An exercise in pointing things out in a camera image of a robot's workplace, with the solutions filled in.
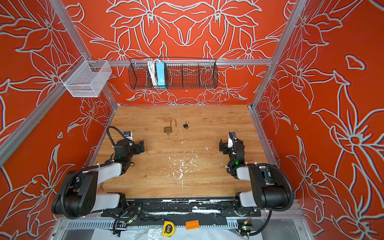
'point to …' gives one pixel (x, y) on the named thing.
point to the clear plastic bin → (86, 78)
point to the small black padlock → (186, 126)
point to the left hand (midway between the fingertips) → (135, 141)
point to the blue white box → (160, 74)
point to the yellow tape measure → (169, 228)
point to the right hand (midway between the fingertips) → (228, 138)
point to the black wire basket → (180, 73)
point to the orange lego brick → (192, 225)
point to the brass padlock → (168, 130)
